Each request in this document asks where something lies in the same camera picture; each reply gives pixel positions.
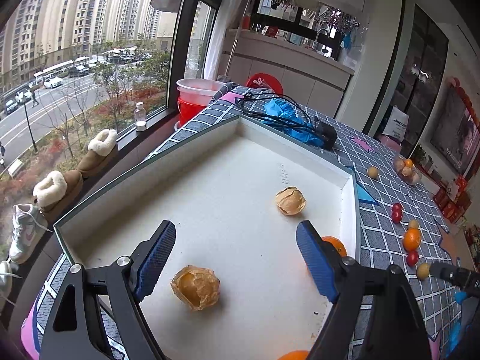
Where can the white cabinet counter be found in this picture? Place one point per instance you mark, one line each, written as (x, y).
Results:
(308, 77)

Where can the red gift boxes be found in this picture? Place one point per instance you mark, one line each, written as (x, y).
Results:
(454, 200)

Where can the red plastic bucket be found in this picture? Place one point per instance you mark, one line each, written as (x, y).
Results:
(188, 110)

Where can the pink plastic basin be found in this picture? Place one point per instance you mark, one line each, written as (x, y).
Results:
(198, 91)

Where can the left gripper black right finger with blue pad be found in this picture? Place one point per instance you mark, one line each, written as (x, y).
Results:
(395, 327)

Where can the red tomato pair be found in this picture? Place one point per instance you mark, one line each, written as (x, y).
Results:
(396, 216)
(397, 207)

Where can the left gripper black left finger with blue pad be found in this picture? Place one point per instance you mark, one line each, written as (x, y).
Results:
(75, 328)

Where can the small white bottle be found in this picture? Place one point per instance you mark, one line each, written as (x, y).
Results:
(140, 117)

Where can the large orange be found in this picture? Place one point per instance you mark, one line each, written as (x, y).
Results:
(295, 355)

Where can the white shopping bag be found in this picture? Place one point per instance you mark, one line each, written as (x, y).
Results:
(396, 125)

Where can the white sneaker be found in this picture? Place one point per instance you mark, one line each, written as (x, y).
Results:
(7, 275)
(29, 226)

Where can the red tomato pair right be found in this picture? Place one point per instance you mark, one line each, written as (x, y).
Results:
(397, 207)

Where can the white tray with green rim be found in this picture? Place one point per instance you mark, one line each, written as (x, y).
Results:
(218, 188)

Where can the red plastic stool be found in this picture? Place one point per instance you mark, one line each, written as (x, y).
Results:
(265, 81)

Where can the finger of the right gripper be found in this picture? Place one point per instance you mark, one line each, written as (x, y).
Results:
(447, 272)

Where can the papery husk fruit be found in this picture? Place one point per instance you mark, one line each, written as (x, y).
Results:
(197, 287)

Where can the red tomato pair left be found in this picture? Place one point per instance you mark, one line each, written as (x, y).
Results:
(396, 216)

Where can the wall television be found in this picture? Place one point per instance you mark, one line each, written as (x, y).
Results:
(456, 134)

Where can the red cherry tomato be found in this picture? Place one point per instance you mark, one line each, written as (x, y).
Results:
(412, 258)

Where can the brown fur boot near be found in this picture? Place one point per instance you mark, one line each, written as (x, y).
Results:
(56, 192)

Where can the glass bowl of fruit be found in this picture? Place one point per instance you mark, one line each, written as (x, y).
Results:
(406, 170)

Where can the black power adapter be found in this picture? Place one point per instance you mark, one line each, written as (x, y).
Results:
(327, 134)

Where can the pink plastic stool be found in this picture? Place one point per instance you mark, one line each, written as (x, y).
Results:
(390, 143)

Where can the brown fur boot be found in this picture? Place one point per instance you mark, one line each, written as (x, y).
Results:
(56, 192)
(100, 151)

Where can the brown fur boot far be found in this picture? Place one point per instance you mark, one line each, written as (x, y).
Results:
(100, 151)

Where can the blue plastic gloves pile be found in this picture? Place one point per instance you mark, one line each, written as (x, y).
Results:
(282, 115)

